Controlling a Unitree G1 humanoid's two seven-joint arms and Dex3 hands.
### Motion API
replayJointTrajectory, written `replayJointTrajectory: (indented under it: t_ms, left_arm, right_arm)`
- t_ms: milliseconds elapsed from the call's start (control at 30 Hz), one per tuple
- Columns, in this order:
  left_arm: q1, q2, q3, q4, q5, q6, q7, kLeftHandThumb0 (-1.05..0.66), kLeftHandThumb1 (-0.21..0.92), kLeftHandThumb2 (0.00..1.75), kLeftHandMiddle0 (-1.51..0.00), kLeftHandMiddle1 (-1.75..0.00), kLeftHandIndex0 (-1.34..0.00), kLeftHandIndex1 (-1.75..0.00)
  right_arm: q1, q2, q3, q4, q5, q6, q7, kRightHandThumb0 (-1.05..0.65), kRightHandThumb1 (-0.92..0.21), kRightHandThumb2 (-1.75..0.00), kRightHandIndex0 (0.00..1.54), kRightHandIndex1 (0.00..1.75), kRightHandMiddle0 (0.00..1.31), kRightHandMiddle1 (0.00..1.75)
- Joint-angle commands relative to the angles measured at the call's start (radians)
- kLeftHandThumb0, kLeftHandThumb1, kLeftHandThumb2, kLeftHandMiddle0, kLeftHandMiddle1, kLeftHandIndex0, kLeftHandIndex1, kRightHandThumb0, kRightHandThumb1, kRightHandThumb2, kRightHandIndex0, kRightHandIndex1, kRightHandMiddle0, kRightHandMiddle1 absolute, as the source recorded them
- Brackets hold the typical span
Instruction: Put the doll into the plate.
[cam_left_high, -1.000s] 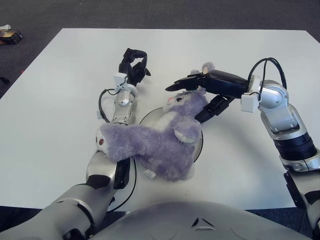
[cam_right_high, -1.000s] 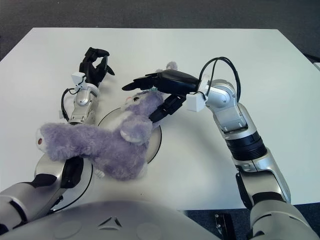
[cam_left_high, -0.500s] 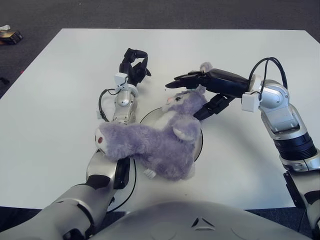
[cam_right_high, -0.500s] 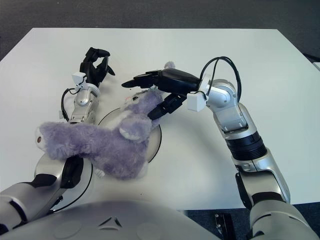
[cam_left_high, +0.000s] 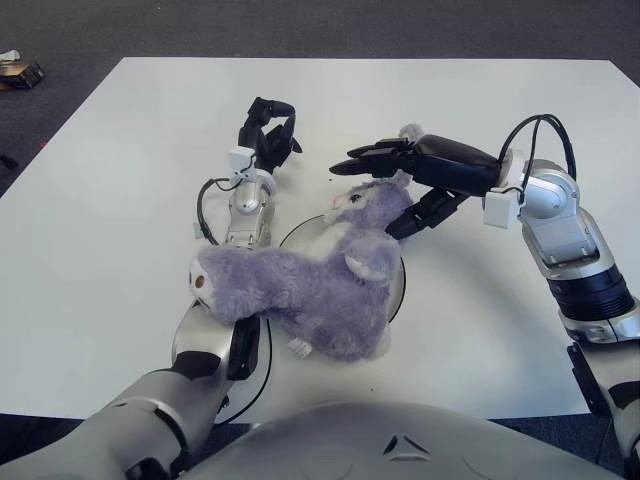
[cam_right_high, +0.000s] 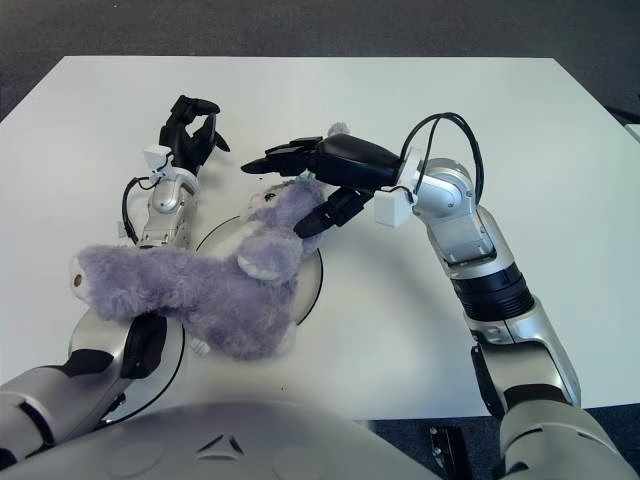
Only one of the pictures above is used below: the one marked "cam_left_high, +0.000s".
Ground grey robot torso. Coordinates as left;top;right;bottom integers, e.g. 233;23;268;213
184;399;624;480

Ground white right wrist module box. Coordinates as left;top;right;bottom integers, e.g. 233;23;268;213
482;192;521;229

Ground dark cardboard box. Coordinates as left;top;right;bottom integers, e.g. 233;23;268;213
0;62;45;91

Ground white plate with black rim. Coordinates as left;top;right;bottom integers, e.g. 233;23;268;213
277;213;407;321

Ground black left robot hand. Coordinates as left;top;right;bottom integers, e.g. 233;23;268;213
237;96;305;176

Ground white left wrist module box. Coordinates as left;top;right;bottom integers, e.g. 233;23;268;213
228;146;256;174

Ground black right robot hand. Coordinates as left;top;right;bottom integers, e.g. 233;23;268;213
328;133;504;241

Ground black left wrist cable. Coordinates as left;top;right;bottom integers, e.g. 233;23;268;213
196;177;275;426

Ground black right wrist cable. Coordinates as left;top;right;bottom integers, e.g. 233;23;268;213
497;114;576;196

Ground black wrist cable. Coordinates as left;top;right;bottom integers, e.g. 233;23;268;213
497;114;576;196
196;177;275;426

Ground white wrist module box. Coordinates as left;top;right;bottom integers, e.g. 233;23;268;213
482;192;521;229
228;146;256;174

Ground purple plush bunny doll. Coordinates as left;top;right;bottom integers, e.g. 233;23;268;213
188;123;426;362

